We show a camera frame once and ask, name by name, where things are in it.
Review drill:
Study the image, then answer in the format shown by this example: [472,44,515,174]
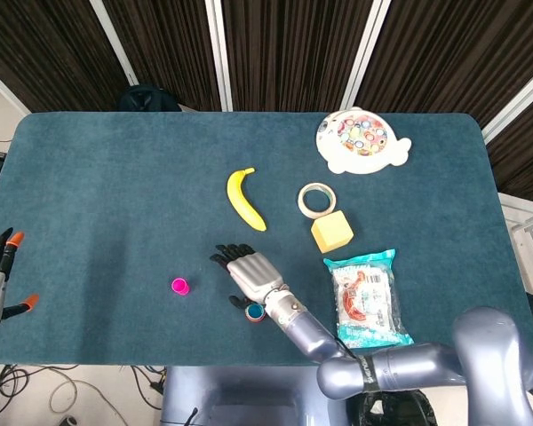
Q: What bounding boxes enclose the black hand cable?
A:
[332,336,359,360]

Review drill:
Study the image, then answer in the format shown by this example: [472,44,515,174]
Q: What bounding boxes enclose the black floor cable bundle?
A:
[0,364,79,418]

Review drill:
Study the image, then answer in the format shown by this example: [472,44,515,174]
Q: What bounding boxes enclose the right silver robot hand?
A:
[209,242,286,313]

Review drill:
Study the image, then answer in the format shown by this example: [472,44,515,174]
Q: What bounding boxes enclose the white partition post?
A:
[204,0,235,113]
[339,0,393,111]
[88,0,139,87]
[481,68,533,146]
[0,59,31,115]

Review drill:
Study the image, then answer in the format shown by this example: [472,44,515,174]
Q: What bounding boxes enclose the dark backpack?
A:
[118,84,182,113]

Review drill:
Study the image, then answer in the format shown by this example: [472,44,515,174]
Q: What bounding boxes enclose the black floor cable with plug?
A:
[131,366,166,412]

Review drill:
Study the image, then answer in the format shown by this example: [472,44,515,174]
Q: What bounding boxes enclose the teal table cloth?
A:
[0,111,533,367]

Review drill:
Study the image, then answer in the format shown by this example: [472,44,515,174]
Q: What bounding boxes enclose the white metal frame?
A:
[499,193,533,295]

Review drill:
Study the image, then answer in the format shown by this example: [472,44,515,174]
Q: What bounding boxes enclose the blue-grey robot torso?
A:
[161,366,352,426]

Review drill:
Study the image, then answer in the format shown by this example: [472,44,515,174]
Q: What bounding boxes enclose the yellow banana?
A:
[227,167,267,233]

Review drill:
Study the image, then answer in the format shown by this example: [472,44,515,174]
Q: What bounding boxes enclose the white tape roll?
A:
[298,182,338,219]

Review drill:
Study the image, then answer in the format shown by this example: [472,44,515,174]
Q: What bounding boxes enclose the teal snack packet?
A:
[322,248,415,350]

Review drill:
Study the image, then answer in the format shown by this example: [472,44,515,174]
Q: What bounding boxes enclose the orange plastic cup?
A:
[243,304,267,323]

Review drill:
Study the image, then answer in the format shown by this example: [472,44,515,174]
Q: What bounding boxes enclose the black arm strap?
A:
[354,354,381,394]

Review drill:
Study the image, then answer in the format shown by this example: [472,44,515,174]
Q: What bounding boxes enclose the yellow foam cube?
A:
[310,210,354,254]

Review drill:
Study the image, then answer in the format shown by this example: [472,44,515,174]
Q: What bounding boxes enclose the black plastic bag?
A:
[354,390,436,426]

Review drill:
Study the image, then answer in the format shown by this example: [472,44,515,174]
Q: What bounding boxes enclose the dark brown slatted panel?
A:
[0,0,135,114]
[354,0,533,130]
[102,0,223,113]
[221,0,374,113]
[486,86,533,206]

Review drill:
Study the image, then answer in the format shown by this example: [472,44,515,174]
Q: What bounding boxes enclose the white fish-shaped toy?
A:
[315,106,413,175]

